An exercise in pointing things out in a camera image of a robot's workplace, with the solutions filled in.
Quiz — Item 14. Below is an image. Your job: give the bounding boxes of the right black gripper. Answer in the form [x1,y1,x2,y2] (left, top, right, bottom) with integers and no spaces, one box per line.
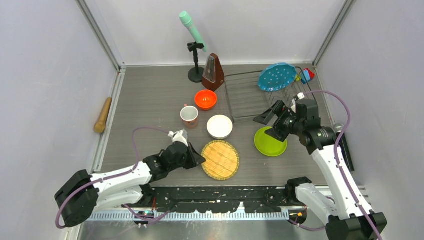
[253,100,304,143]

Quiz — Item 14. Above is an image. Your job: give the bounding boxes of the lime green plate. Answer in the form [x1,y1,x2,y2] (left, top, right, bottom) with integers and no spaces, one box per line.
[254,126,288,157]

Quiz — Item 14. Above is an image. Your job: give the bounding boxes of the woven bamboo round tray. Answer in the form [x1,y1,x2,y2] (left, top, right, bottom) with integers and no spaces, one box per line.
[201,140,240,181]

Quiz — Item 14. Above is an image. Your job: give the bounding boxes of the white ceramic bowl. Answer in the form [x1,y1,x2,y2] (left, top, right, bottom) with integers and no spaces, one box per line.
[206,114,233,140]

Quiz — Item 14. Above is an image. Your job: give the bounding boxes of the blue polka dot plate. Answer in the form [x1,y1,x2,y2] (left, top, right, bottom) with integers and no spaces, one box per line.
[257,62,297,92]

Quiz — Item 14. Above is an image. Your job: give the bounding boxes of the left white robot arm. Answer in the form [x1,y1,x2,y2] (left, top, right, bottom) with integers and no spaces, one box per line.
[54,141,206,229]

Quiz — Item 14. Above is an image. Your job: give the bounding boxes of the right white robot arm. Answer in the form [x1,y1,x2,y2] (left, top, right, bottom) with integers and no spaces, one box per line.
[253,99,387,240]

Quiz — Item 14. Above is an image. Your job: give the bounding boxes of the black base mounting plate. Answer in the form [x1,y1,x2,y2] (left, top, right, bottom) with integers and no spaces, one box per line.
[130,186,306,214]

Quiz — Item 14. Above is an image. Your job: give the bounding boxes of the pink patterned mug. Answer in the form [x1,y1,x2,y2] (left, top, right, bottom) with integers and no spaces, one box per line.
[180,104,199,129]

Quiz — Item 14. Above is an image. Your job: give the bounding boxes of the orange bowl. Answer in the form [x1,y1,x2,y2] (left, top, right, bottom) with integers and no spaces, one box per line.
[194,89,218,111]

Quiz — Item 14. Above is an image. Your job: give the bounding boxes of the colourful toy blocks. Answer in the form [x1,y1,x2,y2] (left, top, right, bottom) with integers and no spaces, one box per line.
[295,68,315,84]

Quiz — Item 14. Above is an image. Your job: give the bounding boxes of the black handheld microphone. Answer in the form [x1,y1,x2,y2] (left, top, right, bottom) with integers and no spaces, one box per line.
[333,123,355,172]

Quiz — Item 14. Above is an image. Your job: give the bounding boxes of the brown wooden metronome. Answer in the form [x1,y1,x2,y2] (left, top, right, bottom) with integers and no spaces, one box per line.
[201,53,225,92]

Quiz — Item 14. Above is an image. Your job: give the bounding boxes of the black microphone stand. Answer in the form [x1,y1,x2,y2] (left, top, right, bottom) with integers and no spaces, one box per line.
[187,42,204,83]

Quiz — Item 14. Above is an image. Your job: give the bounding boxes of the wooden rolling pin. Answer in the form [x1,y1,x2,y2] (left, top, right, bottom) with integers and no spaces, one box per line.
[93,97,113,134]

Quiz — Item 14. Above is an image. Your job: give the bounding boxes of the mint green microphone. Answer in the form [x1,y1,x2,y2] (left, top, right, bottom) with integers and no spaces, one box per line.
[179,11,208,53]

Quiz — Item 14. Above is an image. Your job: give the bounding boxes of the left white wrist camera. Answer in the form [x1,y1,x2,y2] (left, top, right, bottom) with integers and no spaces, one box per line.
[168,129,189,147]

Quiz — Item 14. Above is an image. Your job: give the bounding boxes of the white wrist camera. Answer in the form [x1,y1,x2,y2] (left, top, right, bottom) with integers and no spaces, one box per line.
[290,92,305,113]
[168,129,189,147]

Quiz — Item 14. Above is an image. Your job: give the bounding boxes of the black wire dish rack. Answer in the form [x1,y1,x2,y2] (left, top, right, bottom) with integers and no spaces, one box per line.
[224,66,319,123]

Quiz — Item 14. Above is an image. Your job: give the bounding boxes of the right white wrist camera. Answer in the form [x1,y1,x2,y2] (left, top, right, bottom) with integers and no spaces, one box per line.
[290,92,305,113]

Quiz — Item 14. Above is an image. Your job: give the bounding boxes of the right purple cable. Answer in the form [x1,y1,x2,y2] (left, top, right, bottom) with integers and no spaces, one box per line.
[288,90,383,240]

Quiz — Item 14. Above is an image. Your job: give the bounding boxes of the purple cable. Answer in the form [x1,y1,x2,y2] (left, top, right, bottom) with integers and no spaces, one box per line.
[55,126,176,230]
[288,90,383,240]

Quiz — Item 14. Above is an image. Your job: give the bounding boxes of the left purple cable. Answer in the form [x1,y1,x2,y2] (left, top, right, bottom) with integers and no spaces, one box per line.
[55,126,176,230]

